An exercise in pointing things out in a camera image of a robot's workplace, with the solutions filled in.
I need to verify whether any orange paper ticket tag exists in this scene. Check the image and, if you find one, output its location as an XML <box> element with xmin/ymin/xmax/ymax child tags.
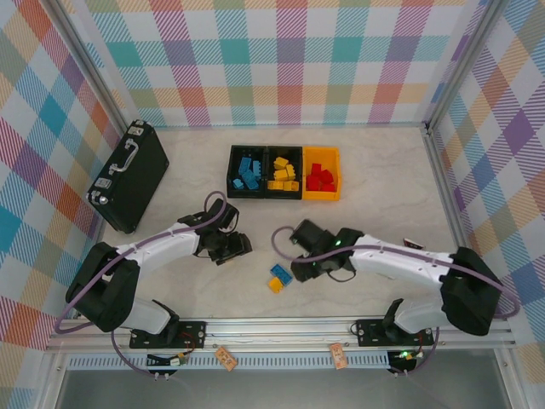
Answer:
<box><xmin>215</xmin><ymin>345</ymin><xmax>238</xmax><ymax>372</ymax></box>
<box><xmin>329</xmin><ymin>343</ymin><xmax>348</xmax><ymax>371</ymax></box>

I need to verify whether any black plastic bin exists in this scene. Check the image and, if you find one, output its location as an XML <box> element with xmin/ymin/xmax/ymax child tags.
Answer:
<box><xmin>264</xmin><ymin>146</ymin><xmax>304</xmax><ymax>201</ymax></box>
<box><xmin>225</xmin><ymin>144</ymin><xmax>269</xmax><ymax>200</ymax></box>

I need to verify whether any yellow plastic bin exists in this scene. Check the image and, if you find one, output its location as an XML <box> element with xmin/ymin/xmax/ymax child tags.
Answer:
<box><xmin>301</xmin><ymin>147</ymin><xmax>342</xmax><ymax>204</ymax></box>

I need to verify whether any grey metal panel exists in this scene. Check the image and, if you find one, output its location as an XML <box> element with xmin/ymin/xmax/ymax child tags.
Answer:
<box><xmin>53</xmin><ymin>368</ymin><xmax>512</xmax><ymax>409</ymax></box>

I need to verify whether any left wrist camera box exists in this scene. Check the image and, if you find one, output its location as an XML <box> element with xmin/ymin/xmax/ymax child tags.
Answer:
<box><xmin>217</xmin><ymin>203</ymin><xmax>242</xmax><ymax>234</ymax></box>

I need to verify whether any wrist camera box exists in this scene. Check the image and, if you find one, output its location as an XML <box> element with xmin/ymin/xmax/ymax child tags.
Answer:
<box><xmin>217</xmin><ymin>203</ymin><xmax>242</xmax><ymax>234</ymax></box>
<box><xmin>290</xmin><ymin>218</ymin><xmax>332</xmax><ymax>256</ymax></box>

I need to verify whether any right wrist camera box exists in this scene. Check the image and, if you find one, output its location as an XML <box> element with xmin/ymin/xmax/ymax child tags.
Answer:
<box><xmin>290</xmin><ymin>218</ymin><xmax>332</xmax><ymax>256</ymax></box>

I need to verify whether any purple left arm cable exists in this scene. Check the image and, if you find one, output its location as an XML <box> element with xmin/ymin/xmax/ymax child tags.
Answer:
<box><xmin>54</xmin><ymin>190</ymin><xmax>227</xmax><ymax>378</ymax></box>

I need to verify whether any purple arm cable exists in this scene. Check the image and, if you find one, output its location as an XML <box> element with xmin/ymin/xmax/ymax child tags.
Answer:
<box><xmin>270</xmin><ymin>225</ymin><xmax>521</xmax><ymax>378</ymax></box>
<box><xmin>54</xmin><ymin>190</ymin><xmax>227</xmax><ymax>378</ymax></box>

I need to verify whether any wide aluminium base rail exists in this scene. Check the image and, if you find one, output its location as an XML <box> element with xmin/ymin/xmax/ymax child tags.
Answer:
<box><xmin>44</xmin><ymin>315</ymin><xmax>517</xmax><ymax>355</ymax></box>

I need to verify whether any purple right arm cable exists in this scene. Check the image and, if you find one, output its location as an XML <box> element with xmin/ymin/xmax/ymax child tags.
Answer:
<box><xmin>270</xmin><ymin>225</ymin><xmax>521</xmax><ymax>378</ymax></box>

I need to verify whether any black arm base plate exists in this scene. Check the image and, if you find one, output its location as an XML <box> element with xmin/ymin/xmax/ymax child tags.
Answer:
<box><xmin>354</xmin><ymin>317</ymin><xmax>436</xmax><ymax>349</ymax></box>
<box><xmin>129</xmin><ymin>320</ymin><xmax>209</xmax><ymax>351</ymax></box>

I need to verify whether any white slotted cable duct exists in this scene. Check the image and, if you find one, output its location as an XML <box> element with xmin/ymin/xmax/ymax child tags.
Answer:
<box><xmin>66</xmin><ymin>351</ymin><xmax>392</xmax><ymax>371</ymax></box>

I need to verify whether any black briefcase silver handle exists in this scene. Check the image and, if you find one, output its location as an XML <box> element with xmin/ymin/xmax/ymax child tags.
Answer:
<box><xmin>86</xmin><ymin>118</ymin><xmax>170</xmax><ymax>234</ymax></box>

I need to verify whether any aluminium side rail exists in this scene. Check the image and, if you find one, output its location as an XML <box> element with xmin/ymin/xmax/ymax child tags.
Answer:
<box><xmin>421</xmin><ymin>123</ymin><xmax>472</xmax><ymax>256</ymax></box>

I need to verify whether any aluminium frame post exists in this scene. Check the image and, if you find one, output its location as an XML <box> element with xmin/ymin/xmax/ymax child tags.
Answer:
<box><xmin>49</xmin><ymin>0</ymin><xmax>134</xmax><ymax>129</ymax></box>
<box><xmin>424</xmin><ymin>0</ymin><xmax>508</xmax><ymax>131</ymax></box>

